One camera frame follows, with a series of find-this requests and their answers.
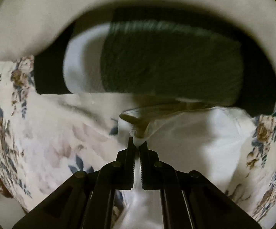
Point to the floral bed blanket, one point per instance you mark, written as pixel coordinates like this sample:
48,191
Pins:
44,139

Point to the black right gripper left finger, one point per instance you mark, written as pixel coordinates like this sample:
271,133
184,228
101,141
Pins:
85,200

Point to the white t-shirt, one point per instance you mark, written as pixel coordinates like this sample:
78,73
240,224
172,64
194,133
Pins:
208,141

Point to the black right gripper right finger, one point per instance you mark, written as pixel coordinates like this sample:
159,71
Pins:
189,200

